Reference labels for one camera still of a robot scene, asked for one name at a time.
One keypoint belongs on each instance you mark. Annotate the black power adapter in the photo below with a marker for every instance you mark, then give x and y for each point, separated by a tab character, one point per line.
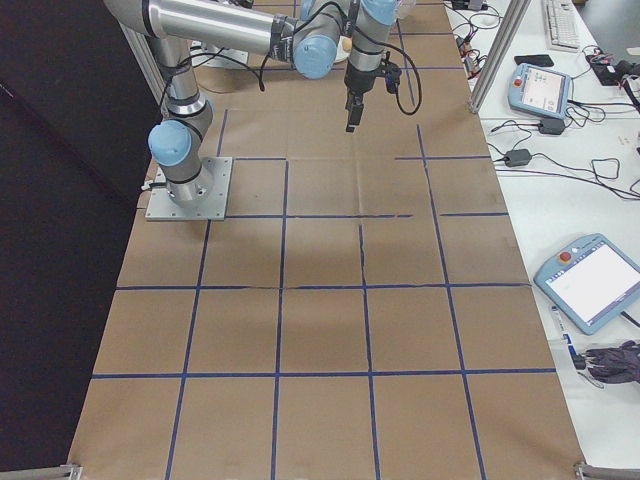
551	126
518	157

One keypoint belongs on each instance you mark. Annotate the black power strip red switch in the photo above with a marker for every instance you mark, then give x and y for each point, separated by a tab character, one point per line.
609	72

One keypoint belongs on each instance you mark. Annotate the black smartphone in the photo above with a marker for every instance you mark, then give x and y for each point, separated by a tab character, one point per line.
535	60

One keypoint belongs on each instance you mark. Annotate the black box device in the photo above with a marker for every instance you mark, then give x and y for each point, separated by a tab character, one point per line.
630	69

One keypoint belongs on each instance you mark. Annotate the black frame cover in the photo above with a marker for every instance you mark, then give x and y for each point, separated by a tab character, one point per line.
50	250

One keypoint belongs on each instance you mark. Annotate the aluminium rail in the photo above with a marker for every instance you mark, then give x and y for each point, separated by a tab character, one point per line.
607	472
40	472

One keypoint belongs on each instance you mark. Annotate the white round plate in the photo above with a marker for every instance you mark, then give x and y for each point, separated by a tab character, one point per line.
342	56

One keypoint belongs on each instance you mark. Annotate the white square base plate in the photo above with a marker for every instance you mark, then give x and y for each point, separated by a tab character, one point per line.
220	200
230	59

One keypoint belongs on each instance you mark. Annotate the aluminium post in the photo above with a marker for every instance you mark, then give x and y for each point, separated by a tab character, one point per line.
495	50

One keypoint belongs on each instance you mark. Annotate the blue teach pendant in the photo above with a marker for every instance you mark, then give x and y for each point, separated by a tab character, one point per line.
542	90
590	280

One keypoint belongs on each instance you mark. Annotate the grey dock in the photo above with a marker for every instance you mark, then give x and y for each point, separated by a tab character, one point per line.
467	4

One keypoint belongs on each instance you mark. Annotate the white marker pen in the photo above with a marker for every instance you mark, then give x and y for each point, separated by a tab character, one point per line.
561	322

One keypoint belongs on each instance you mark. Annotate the white egg box clear lid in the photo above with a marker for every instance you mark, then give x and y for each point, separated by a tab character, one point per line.
407	7

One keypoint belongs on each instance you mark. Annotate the aluminium frame bar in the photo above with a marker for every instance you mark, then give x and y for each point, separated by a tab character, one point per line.
142	57

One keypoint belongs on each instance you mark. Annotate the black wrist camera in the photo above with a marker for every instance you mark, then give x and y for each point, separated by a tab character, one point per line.
392	77

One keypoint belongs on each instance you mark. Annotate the white keyboard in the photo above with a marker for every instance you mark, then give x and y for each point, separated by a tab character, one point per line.
560	25

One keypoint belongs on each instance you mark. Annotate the brown egg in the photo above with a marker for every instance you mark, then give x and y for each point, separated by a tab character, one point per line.
345	44

